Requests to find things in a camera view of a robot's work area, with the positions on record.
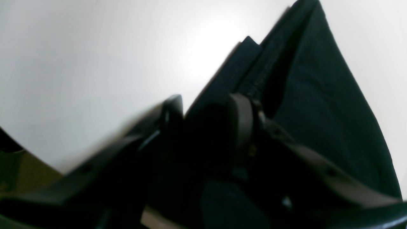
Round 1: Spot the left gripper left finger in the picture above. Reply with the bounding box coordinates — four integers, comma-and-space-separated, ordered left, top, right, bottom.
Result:
1, 95, 183, 229

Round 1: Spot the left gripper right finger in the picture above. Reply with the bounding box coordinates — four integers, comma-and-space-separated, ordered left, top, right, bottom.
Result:
228, 94, 406, 229

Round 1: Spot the black T-shirt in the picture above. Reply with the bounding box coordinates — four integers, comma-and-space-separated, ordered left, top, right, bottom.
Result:
184, 0, 403, 229

